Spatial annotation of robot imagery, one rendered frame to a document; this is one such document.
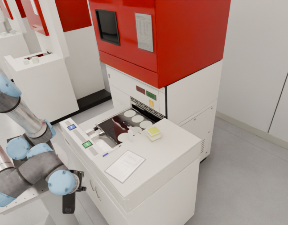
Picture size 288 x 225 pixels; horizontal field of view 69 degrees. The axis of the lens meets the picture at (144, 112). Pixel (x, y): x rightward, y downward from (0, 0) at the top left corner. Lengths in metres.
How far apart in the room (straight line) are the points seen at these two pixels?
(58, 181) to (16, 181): 0.13
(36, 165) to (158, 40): 0.93
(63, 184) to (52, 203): 1.09
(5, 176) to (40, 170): 0.10
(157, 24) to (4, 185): 1.04
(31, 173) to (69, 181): 0.13
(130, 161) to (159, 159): 0.17
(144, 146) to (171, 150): 0.18
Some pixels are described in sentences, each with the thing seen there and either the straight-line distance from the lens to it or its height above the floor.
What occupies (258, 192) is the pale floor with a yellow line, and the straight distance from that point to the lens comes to 2.48.
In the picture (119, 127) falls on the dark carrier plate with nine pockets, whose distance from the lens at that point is 1.64.
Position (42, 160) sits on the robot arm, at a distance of 0.77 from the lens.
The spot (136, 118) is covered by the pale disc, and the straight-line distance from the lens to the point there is 1.72.
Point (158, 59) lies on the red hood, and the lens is 1.34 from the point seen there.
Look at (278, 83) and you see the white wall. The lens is 2.71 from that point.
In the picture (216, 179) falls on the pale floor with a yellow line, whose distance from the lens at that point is 2.46.
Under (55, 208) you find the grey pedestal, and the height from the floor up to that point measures 0.46.
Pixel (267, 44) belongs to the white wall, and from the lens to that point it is 2.65.
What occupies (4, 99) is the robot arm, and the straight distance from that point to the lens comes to 1.01.
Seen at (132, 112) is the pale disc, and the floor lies 0.90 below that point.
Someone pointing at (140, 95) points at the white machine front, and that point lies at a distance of 1.74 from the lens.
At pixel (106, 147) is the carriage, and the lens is 1.53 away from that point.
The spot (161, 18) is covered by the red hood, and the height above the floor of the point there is 1.66.
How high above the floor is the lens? 1.90
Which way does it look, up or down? 34 degrees down
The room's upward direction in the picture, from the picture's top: 5 degrees counter-clockwise
